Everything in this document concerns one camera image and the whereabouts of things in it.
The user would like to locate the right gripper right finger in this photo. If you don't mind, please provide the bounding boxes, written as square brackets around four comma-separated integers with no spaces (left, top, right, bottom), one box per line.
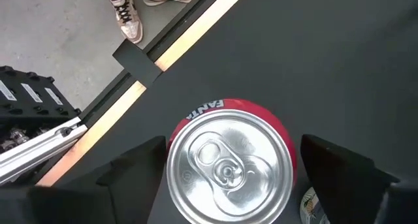
[299,134,400,224]

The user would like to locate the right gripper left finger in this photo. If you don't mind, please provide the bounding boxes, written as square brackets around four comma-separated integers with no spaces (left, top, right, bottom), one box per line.
[96,135,168,224]

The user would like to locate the silver can black top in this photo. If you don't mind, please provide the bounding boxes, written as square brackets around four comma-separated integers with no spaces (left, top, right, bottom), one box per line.
[299,186,329,224]

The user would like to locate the red soda can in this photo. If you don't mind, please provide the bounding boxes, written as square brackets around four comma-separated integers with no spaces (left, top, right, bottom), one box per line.
[165,98,298,224]

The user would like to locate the black crate white labels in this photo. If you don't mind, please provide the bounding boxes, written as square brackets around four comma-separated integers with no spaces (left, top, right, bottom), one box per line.
[0,65,82,153]

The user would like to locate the wooden table edge strip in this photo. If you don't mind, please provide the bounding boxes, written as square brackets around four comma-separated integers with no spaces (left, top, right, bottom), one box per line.
[35,0,251,187]

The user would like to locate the silver aluminium rail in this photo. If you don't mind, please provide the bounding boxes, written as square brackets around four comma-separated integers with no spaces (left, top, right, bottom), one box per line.
[0,116,88,185]

